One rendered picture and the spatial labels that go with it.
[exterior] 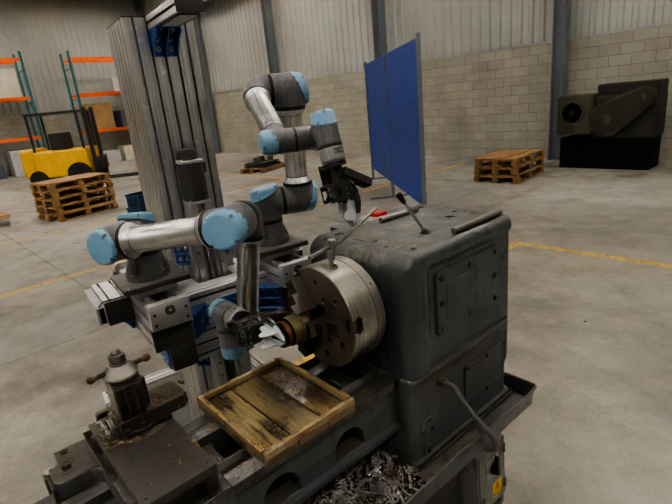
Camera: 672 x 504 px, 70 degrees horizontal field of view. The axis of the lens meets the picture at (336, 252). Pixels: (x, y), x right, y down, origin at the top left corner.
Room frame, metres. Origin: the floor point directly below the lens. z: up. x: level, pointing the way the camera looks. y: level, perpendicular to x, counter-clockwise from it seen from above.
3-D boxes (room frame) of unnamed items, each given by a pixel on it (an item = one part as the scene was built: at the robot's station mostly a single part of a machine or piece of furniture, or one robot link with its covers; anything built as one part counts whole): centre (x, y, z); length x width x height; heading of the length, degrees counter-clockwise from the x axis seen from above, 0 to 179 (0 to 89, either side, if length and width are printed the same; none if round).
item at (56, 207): (9.59, 5.07, 0.36); 1.26 x 0.86 x 0.73; 144
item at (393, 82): (8.16, -1.09, 1.18); 4.12 x 0.80 x 2.35; 4
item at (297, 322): (1.24, 0.15, 1.08); 0.09 x 0.09 x 0.09; 40
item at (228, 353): (1.42, 0.36, 0.98); 0.11 x 0.08 x 0.11; 165
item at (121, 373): (1.01, 0.54, 1.13); 0.08 x 0.08 x 0.03
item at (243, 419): (1.18, 0.22, 0.89); 0.36 x 0.30 x 0.04; 40
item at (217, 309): (1.40, 0.37, 1.08); 0.11 x 0.08 x 0.09; 38
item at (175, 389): (1.03, 0.52, 0.99); 0.20 x 0.10 x 0.05; 130
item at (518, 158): (8.90, -3.39, 0.22); 1.25 x 0.86 x 0.44; 135
